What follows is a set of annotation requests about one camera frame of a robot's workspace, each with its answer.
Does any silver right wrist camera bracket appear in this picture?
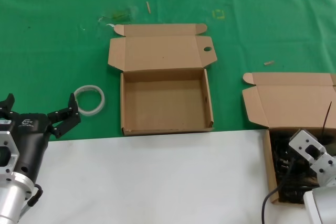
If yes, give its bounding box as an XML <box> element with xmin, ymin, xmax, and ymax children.
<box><xmin>288</xmin><ymin>129</ymin><xmax>336</xmax><ymax>187</ymax></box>

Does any green table cloth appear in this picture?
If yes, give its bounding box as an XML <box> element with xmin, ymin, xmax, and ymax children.
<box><xmin>0</xmin><ymin>0</ymin><xmax>336</xmax><ymax>143</ymax></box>

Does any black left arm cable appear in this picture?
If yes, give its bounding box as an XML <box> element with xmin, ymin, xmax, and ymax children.
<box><xmin>19</xmin><ymin>183</ymin><xmax>44</xmax><ymax>219</ymax></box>

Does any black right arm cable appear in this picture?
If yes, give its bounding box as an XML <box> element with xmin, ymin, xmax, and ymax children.
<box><xmin>261</xmin><ymin>157</ymin><xmax>296</xmax><ymax>224</ymax></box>

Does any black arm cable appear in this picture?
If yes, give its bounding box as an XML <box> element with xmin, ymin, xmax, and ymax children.
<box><xmin>19</xmin><ymin>183</ymin><xmax>44</xmax><ymax>219</ymax></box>
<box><xmin>261</xmin><ymin>157</ymin><xmax>296</xmax><ymax>224</ymax></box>

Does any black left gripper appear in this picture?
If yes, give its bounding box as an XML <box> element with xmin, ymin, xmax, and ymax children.
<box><xmin>0</xmin><ymin>92</ymin><xmax>82</xmax><ymax>184</ymax></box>

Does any white tape roll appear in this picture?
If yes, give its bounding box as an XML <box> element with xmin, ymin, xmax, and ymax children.
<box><xmin>73</xmin><ymin>84</ymin><xmax>107</xmax><ymax>118</ymax></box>

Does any open brown cardboard box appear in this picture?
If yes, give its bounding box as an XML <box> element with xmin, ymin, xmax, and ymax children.
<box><xmin>241</xmin><ymin>71</ymin><xmax>336</xmax><ymax>205</ymax></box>
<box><xmin>107</xmin><ymin>23</ymin><xmax>217</xmax><ymax>137</ymax></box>

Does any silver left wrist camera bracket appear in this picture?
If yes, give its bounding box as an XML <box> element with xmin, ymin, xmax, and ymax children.
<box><xmin>0</xmin><ymin>129</ymin><xmax>20</xmax><ymax>178</ymax></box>

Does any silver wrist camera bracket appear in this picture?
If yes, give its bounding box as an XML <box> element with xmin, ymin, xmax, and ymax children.
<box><xmin>288</xmin><ymin>129</ymin><xmax>336</xmax><ymax>187</ymax></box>
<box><xmin>0</xmin><ymin>129</ymin><xmax>20</xmax><ymax>178</ymax></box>

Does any clear plastic scrap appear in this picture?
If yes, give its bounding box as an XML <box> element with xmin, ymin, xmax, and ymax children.
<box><xmin>98</xmin><ymin>5</ymin><xmax>139</xmax><ymax>27</ymax></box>

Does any pile of black cables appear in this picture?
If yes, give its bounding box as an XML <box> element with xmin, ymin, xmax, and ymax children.
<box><xmin>270</xmin><ymin>131</ymin><xmax>320</xmax><ymax>204</ymax></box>

